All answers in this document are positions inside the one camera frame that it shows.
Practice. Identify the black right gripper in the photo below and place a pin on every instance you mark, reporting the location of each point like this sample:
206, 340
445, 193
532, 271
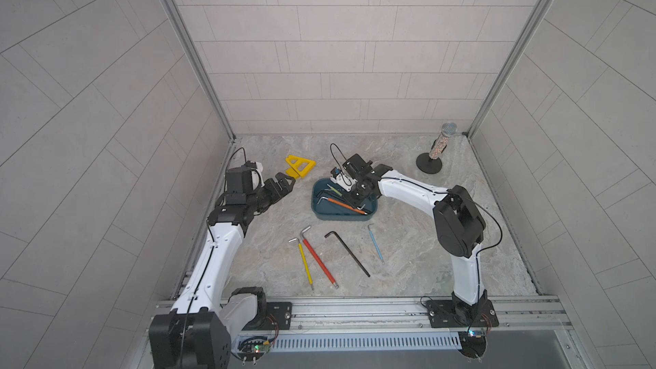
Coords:
350, 197

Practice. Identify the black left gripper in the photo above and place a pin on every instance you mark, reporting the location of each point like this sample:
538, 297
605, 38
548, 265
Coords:
273, 194

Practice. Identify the thin green hex key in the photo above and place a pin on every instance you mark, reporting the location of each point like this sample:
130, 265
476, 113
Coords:
333, 189

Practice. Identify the orange hex key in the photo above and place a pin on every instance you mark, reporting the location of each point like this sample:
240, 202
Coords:
343, 205

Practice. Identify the blue hex key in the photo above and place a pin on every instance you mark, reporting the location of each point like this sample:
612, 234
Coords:
374, 242

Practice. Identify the long black hex key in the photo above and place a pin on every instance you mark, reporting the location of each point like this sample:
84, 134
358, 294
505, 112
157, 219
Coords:
323, 193

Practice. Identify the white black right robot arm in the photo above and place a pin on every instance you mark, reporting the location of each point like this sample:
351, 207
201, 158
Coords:
458, 222

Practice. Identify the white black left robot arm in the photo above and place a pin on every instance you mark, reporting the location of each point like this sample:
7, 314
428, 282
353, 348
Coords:
200, 332

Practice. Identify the teal plastic storage box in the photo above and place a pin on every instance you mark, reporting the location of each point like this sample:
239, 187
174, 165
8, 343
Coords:
329, 211

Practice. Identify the yellow hex key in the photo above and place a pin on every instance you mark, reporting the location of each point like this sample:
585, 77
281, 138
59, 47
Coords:
296, 241

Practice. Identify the red hex key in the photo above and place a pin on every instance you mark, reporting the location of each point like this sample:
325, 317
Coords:
315, 255

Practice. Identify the yellow plastic triangle holder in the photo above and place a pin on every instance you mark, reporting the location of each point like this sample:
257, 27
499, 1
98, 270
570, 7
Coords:
298, 167

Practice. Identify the black stand with glitter tube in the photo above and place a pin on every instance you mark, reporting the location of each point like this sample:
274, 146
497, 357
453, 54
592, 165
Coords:
431, 162

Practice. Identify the left green circuit board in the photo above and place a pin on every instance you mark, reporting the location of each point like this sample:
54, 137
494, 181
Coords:
251, 350

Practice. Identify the green circuit board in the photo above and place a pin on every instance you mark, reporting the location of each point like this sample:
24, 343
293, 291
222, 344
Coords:
472, 346
251, 350

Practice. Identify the right green circuit board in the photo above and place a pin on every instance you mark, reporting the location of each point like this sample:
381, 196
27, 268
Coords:
472, 346

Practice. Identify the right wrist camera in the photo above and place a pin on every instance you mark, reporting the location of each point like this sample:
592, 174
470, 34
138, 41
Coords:
337, 174

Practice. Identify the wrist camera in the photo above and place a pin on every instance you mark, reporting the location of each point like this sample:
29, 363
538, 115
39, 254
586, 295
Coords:
244, 179
337, 174

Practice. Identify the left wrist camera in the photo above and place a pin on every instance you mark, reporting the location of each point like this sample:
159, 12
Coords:
244, 179

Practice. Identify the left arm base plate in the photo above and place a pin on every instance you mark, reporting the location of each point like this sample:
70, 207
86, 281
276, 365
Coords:
277, 315

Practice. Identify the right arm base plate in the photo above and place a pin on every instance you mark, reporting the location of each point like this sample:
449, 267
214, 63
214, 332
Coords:
452, 313

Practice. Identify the aluminium mounting rail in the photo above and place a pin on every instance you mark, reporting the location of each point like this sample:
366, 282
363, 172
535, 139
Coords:
352, 319

